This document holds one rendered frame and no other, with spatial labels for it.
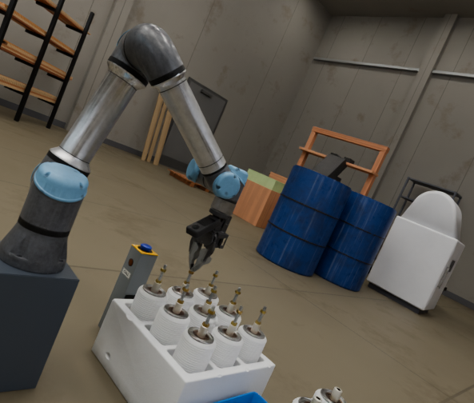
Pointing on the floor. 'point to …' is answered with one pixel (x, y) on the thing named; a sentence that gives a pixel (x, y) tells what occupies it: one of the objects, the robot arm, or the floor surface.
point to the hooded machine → (420, 253)
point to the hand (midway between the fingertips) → (192, 266)
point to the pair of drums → (324, 229)
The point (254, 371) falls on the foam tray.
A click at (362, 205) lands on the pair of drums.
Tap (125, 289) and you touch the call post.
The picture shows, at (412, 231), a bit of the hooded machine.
